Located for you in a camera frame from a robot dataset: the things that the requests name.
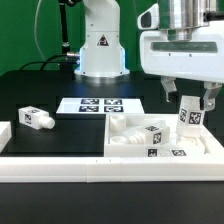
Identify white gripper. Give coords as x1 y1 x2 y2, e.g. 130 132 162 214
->
137 3 224 111

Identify white square tabletop tray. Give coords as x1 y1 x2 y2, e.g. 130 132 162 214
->
104 114 224 158

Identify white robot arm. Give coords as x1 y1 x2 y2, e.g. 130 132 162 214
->
75 0 224 111

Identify white U-shaped fence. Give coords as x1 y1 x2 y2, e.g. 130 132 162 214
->
0 120 224 183

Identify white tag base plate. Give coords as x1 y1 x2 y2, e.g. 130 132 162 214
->
56 98 144 114

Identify black cables at base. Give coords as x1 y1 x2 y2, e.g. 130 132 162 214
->
19 0 81 72

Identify grey hanging cable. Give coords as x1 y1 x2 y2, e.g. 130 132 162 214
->
33 0 48 63

